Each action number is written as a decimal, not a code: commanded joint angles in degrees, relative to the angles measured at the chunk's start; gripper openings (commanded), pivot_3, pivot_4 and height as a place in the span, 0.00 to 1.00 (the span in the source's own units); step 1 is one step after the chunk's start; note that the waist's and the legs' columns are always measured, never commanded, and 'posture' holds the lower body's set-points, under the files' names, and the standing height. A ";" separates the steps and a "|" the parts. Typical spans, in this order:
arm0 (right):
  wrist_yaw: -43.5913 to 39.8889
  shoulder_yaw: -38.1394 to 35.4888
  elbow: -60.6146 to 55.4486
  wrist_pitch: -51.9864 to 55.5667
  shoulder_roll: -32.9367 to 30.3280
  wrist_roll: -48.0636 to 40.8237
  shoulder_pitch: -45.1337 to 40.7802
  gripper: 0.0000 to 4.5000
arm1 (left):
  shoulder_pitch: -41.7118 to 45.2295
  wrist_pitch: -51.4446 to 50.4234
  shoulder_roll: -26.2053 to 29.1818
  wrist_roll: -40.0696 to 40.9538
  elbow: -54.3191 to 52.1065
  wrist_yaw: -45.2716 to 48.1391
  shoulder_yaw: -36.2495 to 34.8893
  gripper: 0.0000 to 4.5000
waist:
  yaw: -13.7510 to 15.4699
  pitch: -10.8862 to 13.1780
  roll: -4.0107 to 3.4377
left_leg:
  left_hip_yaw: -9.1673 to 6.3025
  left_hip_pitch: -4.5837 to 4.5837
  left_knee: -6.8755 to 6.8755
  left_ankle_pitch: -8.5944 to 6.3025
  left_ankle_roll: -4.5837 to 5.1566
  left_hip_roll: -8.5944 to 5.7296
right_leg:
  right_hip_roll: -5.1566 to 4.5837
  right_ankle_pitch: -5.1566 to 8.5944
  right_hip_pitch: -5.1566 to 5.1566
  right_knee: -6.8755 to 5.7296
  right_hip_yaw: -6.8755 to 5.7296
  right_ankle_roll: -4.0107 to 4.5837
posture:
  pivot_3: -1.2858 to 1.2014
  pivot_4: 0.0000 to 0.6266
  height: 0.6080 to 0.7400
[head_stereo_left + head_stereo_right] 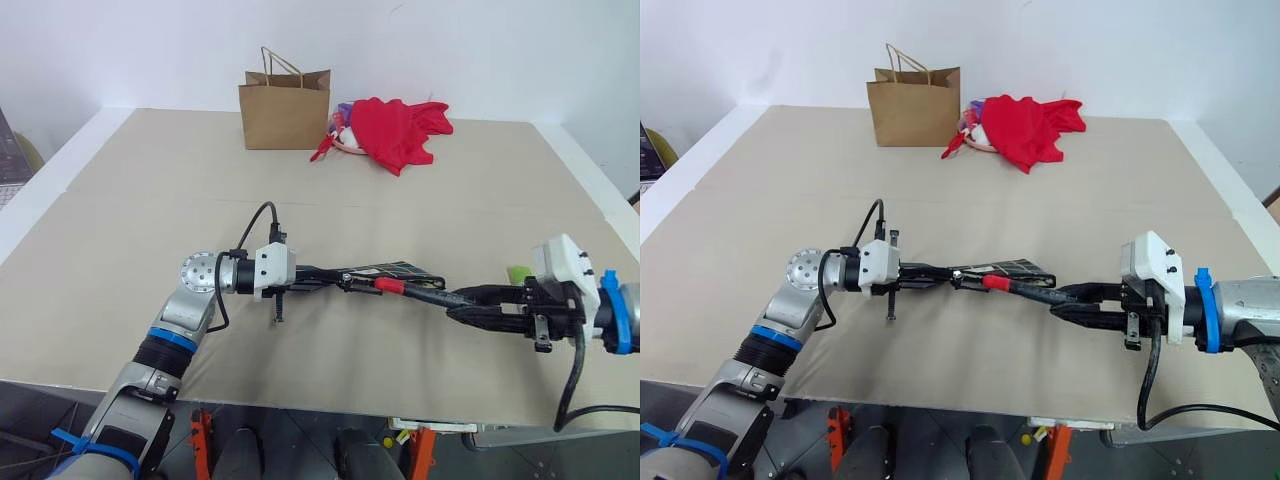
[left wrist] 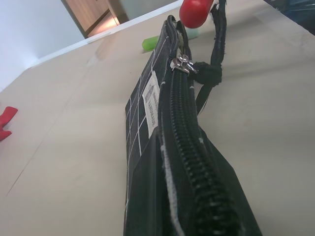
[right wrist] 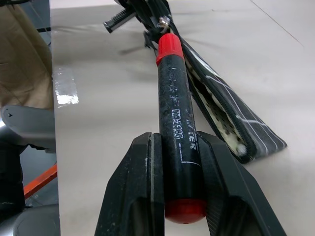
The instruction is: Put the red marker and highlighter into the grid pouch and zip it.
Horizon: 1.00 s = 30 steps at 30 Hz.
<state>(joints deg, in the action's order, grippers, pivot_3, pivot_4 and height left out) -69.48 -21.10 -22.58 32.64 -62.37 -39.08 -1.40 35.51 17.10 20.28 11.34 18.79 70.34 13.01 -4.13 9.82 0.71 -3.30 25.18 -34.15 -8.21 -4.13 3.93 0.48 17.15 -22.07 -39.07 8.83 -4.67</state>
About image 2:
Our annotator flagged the black white-grid zipper pouch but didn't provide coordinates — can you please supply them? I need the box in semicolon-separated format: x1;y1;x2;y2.
123;0;263;236

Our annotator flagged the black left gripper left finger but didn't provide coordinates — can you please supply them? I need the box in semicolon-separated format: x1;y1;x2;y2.
124;132;178;236

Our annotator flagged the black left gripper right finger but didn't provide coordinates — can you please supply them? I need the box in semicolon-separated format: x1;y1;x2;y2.
201;125;263;236

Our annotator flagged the brown wooden cabinet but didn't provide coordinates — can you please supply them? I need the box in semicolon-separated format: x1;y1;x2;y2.
60;0;130;39

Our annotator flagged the red plastic clip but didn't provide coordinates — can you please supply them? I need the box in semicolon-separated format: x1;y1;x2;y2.
0;106;19;142

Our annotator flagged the green highlighter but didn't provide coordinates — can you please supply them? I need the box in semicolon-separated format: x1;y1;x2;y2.
142;27;199;54

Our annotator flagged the red marker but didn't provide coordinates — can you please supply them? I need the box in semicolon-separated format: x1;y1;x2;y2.
179;0;215;29

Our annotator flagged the dark blue object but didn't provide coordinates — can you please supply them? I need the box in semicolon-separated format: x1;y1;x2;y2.
265;0;315;42

